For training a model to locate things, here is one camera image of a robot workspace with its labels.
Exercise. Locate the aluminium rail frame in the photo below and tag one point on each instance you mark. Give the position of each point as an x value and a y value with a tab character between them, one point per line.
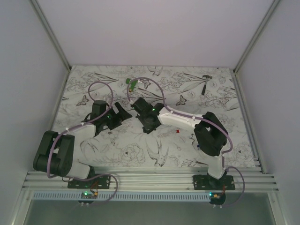
173	179

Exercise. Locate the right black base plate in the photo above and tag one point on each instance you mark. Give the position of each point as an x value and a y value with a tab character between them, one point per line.
207	182

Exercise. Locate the controller board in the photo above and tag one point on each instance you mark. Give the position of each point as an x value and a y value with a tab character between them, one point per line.
217	198
87	197

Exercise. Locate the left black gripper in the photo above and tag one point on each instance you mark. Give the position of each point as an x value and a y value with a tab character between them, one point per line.
122	116

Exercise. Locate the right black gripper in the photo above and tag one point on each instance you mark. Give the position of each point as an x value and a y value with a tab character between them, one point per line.
147	127

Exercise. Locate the small black hammer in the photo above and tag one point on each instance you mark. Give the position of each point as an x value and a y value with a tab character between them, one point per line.
207	77

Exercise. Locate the left controller board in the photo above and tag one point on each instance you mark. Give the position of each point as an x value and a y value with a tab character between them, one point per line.
87	197

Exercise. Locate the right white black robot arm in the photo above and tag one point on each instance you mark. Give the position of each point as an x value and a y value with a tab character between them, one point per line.
208	130

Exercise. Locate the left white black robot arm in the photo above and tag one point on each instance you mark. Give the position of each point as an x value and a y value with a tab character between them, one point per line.
58	154

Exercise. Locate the slotted grey cable duct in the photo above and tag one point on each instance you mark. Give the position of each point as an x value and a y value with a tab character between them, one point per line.
127	196

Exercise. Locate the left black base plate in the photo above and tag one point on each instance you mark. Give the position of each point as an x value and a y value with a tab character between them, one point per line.
102	182

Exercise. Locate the right controller board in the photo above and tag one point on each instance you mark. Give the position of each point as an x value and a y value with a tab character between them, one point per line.
217	198

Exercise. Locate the floral patterned table mat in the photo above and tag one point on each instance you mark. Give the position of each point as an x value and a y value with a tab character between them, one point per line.
180	87

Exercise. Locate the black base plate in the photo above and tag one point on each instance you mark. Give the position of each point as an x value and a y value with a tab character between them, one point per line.
207	182
102	182

